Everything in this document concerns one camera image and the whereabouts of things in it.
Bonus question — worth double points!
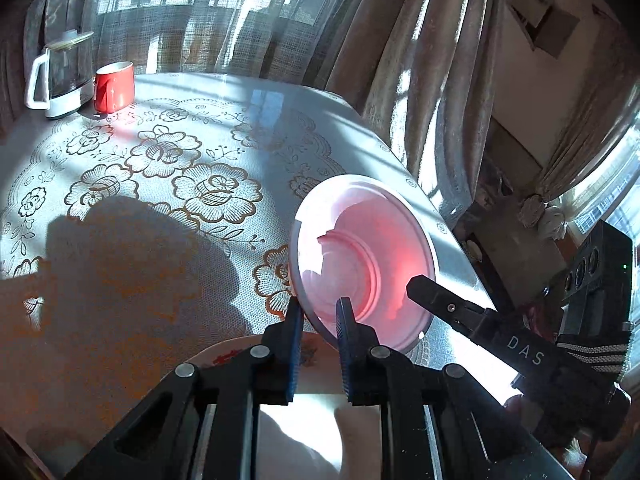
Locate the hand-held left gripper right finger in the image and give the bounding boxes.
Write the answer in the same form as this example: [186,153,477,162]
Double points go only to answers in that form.
[336,297,571,480]

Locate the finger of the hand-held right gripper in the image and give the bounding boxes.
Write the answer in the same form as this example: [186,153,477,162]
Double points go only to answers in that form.
[406,274,490,337]

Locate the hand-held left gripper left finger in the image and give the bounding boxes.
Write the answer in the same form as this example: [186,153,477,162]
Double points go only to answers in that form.
[65,297,305,480]

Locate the red bowl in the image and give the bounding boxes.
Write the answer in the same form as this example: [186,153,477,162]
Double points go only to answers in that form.
[289,174,440,353]

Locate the white floral plate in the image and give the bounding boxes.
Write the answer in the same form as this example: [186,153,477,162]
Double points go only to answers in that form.
[182,335,386,480]

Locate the person's right hand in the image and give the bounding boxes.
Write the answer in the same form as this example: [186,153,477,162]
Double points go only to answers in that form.
[504,394,592,474]

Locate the white lace tablecloth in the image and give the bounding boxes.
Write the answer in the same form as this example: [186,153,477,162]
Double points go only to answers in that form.
[0,72,501,480]

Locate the beige drape curtain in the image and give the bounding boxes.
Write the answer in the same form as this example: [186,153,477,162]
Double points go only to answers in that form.
[0,0,101,128]
[325,0,503,203]
[537,90,640,206]

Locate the red mug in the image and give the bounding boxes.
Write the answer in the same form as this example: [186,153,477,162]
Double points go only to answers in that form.
[93,61,136,115]

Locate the sheer net curtain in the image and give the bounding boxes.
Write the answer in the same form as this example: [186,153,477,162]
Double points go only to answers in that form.
[90,0,381,92]

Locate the wall mounted box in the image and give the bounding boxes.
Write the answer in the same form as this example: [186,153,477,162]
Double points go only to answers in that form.
[507,0,581,56]

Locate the glass pitcher with white handle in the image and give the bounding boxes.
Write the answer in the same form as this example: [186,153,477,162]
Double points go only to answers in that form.
[25,30,96,120]

